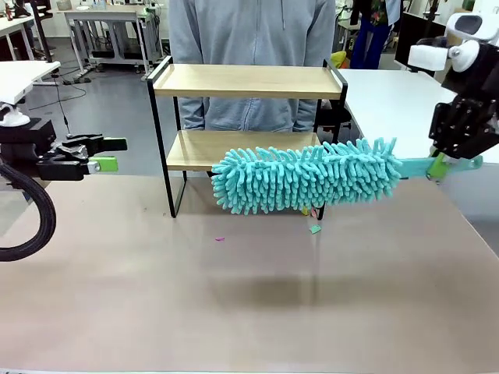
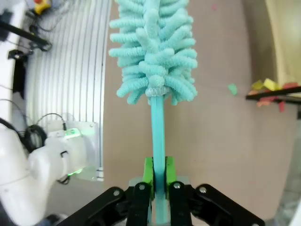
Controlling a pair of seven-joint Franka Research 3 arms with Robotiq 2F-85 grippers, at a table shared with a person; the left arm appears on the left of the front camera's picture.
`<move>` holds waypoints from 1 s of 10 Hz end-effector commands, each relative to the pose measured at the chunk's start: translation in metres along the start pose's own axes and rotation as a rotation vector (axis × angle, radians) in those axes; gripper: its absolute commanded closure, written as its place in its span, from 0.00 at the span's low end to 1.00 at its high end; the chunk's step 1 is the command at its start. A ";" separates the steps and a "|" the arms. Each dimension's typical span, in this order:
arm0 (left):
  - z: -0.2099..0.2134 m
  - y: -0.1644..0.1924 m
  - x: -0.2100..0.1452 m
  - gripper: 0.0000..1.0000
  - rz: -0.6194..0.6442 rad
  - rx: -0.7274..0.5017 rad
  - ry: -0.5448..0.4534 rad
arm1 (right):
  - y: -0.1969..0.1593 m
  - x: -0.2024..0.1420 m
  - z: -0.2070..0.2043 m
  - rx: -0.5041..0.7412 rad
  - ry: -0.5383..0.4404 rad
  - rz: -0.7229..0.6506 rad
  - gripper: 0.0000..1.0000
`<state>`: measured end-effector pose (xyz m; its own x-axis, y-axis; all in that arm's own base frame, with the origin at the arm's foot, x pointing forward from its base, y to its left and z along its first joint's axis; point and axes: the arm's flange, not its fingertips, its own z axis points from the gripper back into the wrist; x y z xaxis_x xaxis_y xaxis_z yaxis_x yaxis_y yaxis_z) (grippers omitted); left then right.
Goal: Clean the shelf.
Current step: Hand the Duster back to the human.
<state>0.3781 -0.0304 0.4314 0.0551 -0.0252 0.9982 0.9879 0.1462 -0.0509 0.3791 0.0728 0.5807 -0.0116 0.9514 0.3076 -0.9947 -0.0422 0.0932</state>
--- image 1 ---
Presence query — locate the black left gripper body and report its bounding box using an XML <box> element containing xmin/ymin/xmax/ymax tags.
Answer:
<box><xmin>0</xmin><ymin>119</ymin><xmax>56</xmax><ymax>172</ymax></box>

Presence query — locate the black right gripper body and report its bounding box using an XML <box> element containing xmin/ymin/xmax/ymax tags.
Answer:
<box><xmin>440</xmin><ymin>41</ymin><xmax>499</xmax><ymax>114</ymax></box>

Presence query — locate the teal chenille duster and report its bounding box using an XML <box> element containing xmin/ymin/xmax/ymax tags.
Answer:
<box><xmin>210</xmin><ymin>136</ymin><xmax>484</xmax><ymax>216</ymax></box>

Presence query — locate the large white table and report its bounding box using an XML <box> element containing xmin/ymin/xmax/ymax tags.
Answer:
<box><xmin>334</xmin><ymin>68</ymin><xmax>499</xmax><ymax>164</ymax></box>

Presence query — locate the small white desk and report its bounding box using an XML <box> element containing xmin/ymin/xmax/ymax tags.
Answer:
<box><xmin>0</xmin><ymin>60</ymin><xmax>62</xmax><ymax>106</ymax></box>

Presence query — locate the black monitor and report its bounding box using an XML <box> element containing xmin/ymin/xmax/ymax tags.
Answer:
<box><xmin>394</xmin><ymin>11</ymin><xmax>449</xmax><ymax>73</ymax></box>

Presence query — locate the bystander in blue trousers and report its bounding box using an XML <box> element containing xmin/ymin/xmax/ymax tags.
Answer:
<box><xmin>349</xmin><ymin>0</ymin><xmax>402</xmax><ymax>71</ymax></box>

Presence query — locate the black office chair seat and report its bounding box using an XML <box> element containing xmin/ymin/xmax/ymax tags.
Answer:
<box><xmin>316</xmin><ymin>103</ymin><xmax>354</xmax><ymax>132</ymax></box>

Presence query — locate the black tall chair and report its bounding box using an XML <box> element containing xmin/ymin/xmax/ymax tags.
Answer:
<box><xmin>30</xmin><ymin>0</ymin><xmax>55</xmax><ymax>63</ymax></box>

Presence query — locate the person in grey hoodie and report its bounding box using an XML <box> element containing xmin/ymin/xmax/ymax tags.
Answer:
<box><xmin>168</xmin><ymin>0</ymin><xmax>336</xmax><ymax>132</ymax></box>

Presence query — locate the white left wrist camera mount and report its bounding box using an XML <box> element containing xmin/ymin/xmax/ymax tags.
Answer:
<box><xmin>0</xmin><ymin>101</ymin><xmax>31</xmax><ymax>128</ymax></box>

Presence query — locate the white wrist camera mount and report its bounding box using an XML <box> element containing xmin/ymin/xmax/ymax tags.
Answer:
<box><xmin>407</xmin><ymin>43</ymin><xmax>450</xmax><ymax>72</ymax></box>
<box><xmin>0</xmin><ymin>101</ymin><xmax>31</xmax><ymax>128</ymax></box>

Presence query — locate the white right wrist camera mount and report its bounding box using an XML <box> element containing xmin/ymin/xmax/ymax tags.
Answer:
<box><xmin>407</xmin><ymin>43</ymin><xmax>450</xmax><ymax>72</ymax></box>

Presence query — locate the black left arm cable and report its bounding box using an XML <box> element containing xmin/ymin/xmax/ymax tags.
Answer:
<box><xmin>0</xmin><ymin>161</ymin><xmax>58</xmax><ymax>263</ymax></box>

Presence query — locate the grey frame workbench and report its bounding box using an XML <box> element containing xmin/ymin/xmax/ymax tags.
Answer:
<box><xmin>63</xmin><ymin>6</ymin><xmax>167</xmax><ymax>77</ymax></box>

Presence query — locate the black frame wooden shelf rack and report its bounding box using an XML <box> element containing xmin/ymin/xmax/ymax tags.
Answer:
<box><xmin>146</xmin><ymin>55</ymin><xmax>349</xmax><ymax>221</ymax></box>

